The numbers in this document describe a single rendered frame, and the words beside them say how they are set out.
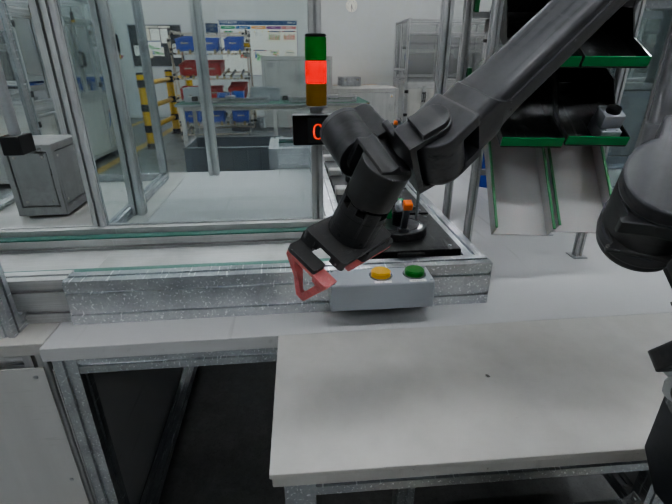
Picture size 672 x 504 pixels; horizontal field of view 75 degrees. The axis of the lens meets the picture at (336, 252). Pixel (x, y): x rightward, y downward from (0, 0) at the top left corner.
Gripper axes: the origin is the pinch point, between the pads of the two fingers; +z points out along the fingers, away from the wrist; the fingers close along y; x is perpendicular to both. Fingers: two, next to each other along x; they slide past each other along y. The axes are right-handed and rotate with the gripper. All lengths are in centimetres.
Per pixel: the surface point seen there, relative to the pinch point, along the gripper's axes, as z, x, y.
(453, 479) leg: 16.7, 31.2, -4.2
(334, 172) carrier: 45, -50, -82
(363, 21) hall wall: 255, -586, -907
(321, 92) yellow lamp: 2, -41, -44
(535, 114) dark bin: -12, -2, -74
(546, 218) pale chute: 3, 16, -65
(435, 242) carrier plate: 16, 1, -47
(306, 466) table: 18.0, 14.8, 10.9
